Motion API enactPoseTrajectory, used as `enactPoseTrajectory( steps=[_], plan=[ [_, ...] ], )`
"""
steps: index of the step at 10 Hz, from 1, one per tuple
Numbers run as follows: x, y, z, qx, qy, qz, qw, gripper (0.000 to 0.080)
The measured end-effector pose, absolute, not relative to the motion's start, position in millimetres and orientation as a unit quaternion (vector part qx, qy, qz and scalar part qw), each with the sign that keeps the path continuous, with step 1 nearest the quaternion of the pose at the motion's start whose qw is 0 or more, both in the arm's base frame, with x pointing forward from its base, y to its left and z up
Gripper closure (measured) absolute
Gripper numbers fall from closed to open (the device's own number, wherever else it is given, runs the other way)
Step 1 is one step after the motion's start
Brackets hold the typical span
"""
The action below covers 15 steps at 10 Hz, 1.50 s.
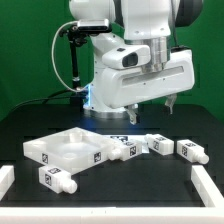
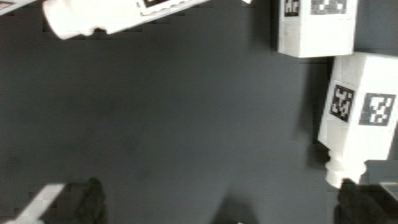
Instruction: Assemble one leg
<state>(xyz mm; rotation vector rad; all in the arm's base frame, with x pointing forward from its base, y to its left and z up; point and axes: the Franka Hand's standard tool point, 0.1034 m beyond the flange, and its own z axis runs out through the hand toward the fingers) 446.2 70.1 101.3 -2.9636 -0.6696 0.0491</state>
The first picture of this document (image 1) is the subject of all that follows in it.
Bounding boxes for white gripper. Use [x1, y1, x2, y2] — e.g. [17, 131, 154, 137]
[100, 50, 195, 125]

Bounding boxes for white square tabletop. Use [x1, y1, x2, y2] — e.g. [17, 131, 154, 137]
[23, 127, 116, 175]

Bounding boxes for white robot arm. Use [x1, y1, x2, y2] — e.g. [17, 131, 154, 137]
[69, 0, 203, 124]

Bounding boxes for marker tag sheet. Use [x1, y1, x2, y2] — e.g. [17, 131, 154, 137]
[107, 135, 149, 153]

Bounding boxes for white U-shaped fence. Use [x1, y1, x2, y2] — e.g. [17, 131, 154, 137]
[0, 165, 224, 224]

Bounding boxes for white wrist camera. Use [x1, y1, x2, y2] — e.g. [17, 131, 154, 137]
[102, 45, 151, 70]

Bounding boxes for black camera stand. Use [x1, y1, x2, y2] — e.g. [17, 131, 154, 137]
[59, 25, 87, 106]

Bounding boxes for black cable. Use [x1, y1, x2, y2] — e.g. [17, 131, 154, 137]
[9, 89, 76, 114]

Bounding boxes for grey camera on stand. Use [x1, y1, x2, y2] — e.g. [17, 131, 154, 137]
[77, 19, 110, 33]

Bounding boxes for white camera cable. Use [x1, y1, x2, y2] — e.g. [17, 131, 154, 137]
[50, 21, 84, 93]

